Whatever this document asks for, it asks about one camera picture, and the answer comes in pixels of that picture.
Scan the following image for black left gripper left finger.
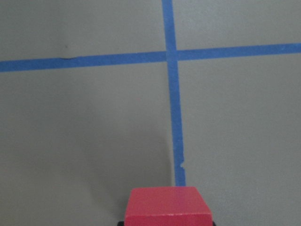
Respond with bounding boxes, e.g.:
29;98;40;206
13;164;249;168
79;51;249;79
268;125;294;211
117;221;124;226

